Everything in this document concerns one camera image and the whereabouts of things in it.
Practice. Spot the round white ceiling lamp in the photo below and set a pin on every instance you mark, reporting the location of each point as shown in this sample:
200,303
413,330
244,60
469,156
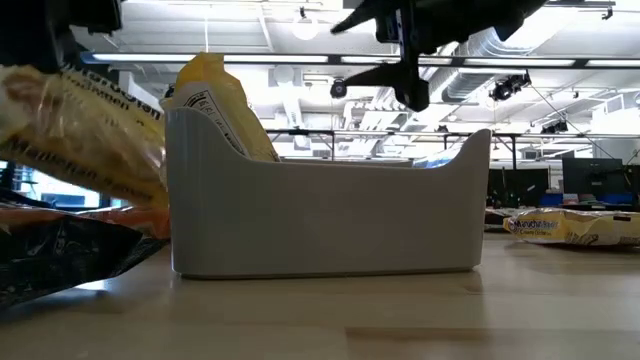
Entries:
305,27

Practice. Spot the black monitor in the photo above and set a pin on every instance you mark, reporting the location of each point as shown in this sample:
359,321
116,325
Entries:
520,187
592,177

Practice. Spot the orange red ramen packet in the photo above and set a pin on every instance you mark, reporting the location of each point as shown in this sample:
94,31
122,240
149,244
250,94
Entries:
150,220

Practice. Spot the yellow creamy chicken ramen packet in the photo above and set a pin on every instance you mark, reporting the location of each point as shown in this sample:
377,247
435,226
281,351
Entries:
575,227

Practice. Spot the large window black frame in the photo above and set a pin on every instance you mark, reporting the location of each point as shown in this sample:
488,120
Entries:
45,192

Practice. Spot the grey ventilation duct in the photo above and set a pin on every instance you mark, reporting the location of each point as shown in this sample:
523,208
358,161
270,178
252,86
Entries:
465,85

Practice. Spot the blue crate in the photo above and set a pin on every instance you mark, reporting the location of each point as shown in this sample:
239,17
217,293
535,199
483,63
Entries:
550,199

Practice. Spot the black ceiling fixture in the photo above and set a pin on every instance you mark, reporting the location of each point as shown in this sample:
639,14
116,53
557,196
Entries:
607,14

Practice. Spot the black metal rack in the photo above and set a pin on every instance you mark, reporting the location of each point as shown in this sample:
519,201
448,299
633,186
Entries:
300,132

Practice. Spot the long linear ceiling light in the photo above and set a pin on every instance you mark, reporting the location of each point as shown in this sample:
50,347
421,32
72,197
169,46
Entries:
250,58

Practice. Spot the yellow Maruchan ramen packet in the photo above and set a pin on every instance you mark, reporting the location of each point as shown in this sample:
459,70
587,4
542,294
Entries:
220,100
90,140

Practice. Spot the black ramen packet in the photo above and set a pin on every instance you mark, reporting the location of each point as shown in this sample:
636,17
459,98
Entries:
60,255

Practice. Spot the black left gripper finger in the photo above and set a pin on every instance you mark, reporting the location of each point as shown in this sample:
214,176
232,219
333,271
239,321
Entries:
30,50

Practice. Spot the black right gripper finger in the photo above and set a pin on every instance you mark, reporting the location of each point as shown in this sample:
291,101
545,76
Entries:
372,11
382,75

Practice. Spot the pale grey plastic bin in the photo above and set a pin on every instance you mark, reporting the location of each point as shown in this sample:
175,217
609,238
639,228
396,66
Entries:
325,220

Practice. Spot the black ceiling spotlight cluster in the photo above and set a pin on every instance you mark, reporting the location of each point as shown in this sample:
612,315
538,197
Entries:
505,89

